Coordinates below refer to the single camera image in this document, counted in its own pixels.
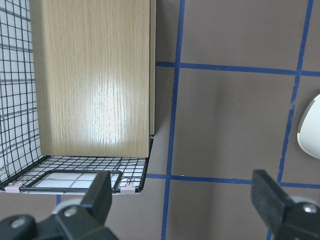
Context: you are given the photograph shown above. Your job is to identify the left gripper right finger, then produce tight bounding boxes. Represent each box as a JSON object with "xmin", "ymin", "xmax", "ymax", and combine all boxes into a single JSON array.
[{"xmin": 250, "ymin": 169, "xmax": 296, "ymax": 230}]

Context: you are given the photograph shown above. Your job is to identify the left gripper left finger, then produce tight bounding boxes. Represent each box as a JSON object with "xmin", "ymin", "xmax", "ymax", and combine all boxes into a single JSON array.
[{"xmin": 80, "ymin": 171, "xmax": 112, "ymax": 225}]

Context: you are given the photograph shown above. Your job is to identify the white two-slot toaster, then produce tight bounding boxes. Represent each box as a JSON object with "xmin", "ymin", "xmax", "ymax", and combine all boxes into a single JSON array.
[{"xmin": 297, "ymin": 94, "xmax": 320, "ymax": 159}]

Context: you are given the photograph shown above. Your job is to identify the wire basket with wood board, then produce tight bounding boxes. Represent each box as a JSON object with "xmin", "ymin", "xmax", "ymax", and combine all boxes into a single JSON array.
[{"xmin": 0, "ymin": 0, "xmax": 157, "ymax": 194}]

